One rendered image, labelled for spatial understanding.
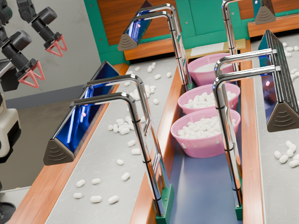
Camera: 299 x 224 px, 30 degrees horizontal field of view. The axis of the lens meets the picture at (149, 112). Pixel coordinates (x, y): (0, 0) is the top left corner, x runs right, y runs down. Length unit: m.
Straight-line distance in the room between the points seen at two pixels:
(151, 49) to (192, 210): 1.44
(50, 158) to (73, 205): 0.46
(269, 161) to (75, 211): 0.64
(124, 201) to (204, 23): 1.49
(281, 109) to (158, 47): 1.80
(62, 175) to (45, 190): 0.11
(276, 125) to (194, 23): 1.80
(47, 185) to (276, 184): 0.79
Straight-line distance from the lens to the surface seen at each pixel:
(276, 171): 1.76
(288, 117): 1.30
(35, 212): 1.84
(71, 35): 5.10
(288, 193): 1.65
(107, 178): 1.95
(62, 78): 5.25
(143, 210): 1.66
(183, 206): 1.80
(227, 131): 1.56
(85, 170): 2.05
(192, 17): 3.04
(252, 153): 1.83
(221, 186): 1.86
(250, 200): 1.60
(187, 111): 2.30
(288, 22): 2.98
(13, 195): 3.15
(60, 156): 1.41
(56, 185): 1.97
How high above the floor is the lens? 1.61
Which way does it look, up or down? 21 degrees down
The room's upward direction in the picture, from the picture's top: 14 degrees counter-clockwise
